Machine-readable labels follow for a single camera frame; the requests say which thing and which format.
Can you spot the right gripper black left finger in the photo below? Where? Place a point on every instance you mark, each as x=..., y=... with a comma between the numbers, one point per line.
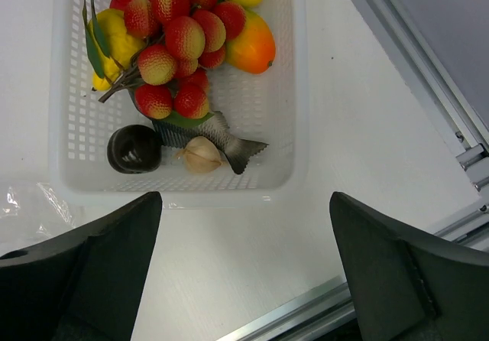
x=85, y=284

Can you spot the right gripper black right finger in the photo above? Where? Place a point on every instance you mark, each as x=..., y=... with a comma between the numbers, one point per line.
x=407, y=284

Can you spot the clear zip bag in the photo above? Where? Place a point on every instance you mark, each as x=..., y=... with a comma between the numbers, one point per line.
x=31, y=212

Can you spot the yellow bell pepper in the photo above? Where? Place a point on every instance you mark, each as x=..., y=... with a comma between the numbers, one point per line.
x=122, y=45

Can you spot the dark purple mangosteen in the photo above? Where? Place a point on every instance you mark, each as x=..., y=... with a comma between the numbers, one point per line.
x=134, y=149

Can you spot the white garlic bulb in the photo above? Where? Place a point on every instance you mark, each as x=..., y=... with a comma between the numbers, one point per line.
x=200, y=156

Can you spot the grey toy fish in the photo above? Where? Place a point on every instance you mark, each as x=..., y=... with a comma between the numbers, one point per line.
x=238, y=151

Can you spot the red-green lychee bunch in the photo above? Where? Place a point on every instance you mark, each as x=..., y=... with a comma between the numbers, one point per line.
x=184, y=38

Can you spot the orange-yellow mango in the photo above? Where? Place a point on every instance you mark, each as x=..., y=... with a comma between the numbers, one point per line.
x=254, y=49

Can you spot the aluminium frame rail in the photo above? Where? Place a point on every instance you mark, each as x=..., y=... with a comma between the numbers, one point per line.
x=366, y=81

